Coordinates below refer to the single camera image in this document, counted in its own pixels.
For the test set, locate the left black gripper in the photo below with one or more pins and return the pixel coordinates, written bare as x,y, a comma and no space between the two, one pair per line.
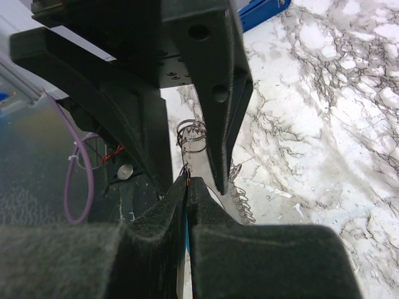
138,36

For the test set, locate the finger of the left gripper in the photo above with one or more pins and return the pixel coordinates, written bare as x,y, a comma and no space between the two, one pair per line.
209,38

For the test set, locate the blue stapler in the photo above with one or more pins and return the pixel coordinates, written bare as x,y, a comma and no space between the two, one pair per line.
256,12

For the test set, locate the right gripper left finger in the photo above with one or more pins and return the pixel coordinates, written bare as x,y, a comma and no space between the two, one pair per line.
142,259

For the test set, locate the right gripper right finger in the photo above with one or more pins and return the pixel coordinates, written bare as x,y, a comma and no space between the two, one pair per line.
231,260

